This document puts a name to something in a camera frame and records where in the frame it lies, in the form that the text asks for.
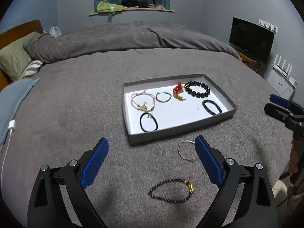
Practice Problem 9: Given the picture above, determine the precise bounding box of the white wifi router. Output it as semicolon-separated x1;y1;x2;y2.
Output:
273;54;293;78

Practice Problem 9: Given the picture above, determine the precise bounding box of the small black bead bracelet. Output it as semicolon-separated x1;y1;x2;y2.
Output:
148;178;194;204

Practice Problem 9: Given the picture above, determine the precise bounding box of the white charger with cable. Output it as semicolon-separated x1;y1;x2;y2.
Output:
1;120;16;185

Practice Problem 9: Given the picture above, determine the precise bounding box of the grey duvet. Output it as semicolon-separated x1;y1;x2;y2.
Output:
23;21;240;63

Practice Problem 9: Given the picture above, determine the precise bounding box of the right hand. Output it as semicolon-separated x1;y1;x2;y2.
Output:
287;139;299;176

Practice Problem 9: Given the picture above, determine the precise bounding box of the white wall hook rack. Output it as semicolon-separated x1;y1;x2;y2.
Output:
258;19;278;33

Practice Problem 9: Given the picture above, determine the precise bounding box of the large black bead bracelet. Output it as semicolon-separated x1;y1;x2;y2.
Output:
184;80;211;98

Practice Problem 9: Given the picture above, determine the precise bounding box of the grey white jewelry tray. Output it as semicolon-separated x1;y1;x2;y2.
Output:
123;74;237;145

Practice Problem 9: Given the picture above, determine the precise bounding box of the white cardboard box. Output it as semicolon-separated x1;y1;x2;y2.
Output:
266;66;297;99

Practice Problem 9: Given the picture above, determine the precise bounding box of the pink item on shelf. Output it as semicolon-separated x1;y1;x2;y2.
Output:
149;4;165;9

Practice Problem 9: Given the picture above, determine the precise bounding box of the wooden tv stand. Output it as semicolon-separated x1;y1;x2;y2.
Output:
236;50;261;72

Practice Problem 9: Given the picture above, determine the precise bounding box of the wooden window shelf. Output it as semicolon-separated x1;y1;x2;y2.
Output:
88;7;175;17

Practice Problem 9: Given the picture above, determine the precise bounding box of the wooden headboard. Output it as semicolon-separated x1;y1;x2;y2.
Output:
1;20;43;90

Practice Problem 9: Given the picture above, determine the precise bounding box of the olive green pillow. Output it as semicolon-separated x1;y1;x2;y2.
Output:
1;32;41;81

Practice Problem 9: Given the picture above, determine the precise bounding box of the black cloth on shelf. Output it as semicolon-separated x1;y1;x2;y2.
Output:
121;0;149;8

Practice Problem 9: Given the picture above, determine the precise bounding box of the red bead gold tassel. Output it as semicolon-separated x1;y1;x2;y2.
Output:
173;82;190;101

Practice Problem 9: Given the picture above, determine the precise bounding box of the black hair tie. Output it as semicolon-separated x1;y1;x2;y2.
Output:
139;112;159;133

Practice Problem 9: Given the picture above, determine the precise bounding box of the silver bangle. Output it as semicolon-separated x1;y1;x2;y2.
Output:
177;140;198;163

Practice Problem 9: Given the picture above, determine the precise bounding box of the pink cord bracelet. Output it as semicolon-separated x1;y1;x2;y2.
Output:
131;89;157;113

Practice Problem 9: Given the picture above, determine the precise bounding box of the green cloth on shelf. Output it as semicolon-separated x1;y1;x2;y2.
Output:
96;0;124;13

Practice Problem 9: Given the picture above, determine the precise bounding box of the black television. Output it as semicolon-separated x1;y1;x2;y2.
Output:
229;17;275;63

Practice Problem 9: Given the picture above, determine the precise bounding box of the dark blue bead bracelet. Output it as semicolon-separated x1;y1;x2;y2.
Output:
201;99;223;116

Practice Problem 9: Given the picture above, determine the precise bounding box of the light blue cloth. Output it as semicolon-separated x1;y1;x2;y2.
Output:
0;78;40;146

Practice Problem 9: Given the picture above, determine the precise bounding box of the grey hair tie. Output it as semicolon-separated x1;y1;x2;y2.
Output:
155;90;172;104

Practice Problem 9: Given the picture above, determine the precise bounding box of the grey bed blanket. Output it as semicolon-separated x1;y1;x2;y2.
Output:
3;48;292;227

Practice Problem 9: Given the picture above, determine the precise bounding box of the striped grey pillow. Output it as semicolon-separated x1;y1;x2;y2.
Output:
24;60;43;77

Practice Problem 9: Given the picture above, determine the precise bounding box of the white plastic bag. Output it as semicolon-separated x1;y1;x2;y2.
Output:
49;26;62;38

